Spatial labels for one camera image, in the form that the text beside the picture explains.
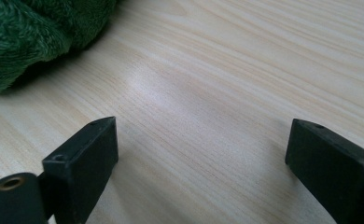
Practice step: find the green plush garment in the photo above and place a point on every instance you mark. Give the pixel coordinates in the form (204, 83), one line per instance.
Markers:
(30, 34)

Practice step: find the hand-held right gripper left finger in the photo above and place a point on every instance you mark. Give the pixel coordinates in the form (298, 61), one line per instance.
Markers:
(80, 168)

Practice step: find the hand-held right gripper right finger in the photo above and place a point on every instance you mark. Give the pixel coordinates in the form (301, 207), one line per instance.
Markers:
(332, 174)

